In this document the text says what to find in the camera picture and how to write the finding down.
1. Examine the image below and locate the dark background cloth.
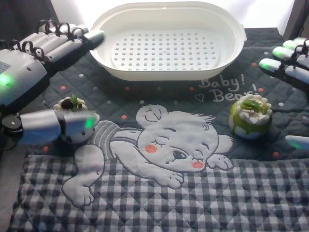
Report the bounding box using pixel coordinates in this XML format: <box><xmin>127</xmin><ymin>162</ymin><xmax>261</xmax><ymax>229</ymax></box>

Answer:
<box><xmin>0</xmin><ymin>0</ymin><xmax>59</xmax><ymax>42</ymax></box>

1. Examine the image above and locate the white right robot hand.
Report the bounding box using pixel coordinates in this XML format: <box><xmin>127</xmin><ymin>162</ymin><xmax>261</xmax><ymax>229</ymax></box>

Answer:
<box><xmin>259</xmin><ymin>37</ymin><xmax>309</xmax><ymax>152</ymax></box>

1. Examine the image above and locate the white oval plastic basin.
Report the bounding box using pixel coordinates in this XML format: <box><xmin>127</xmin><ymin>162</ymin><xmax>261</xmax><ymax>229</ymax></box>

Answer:
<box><xmin>88</xmin><ymin>1</ymin><xmax>247</xmax><ymax>82</ymax></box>

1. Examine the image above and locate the white perforated drain insert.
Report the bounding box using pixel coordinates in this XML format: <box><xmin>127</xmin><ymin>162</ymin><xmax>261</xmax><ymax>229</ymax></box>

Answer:
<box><xmin>110</xmin><ymin>29</ymin><xmax>222</xmax><ymax>72</ymax></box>

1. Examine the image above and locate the green and white toy cake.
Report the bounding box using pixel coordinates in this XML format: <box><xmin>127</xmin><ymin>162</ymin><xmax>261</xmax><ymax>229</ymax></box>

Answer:
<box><xmin>228</xmin><ymin>93</ymin><xmax>274</xmax><ymax>140</ymax></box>

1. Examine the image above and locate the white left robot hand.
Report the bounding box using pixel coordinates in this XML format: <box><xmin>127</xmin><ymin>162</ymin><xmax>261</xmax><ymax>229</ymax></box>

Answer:
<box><xmin>0</xmin><ymin>20</ymin><xmax>106</xmax><ymax>147</ymax></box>

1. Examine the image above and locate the white toy cake, chocolate topping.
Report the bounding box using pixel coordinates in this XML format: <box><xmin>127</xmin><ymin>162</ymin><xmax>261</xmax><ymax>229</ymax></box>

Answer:
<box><xmin>53</xmin><ymin>94</ymin><xmax>88</xmax><ymax>112</ymax></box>

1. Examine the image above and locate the grey quilt with printed bear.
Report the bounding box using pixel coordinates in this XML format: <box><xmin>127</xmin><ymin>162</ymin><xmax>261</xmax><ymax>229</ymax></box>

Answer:
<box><xmin>6</xmin><ymin>28</ymin><xmax>309</xmax><ymax>232</ymax></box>

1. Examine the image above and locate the dark frame post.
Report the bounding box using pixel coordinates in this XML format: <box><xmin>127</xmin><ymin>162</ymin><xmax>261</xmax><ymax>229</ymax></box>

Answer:
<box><xmin>281</xmin><ymin>0</ymin><xmax>309</xmax><ymax>41</ymax></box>

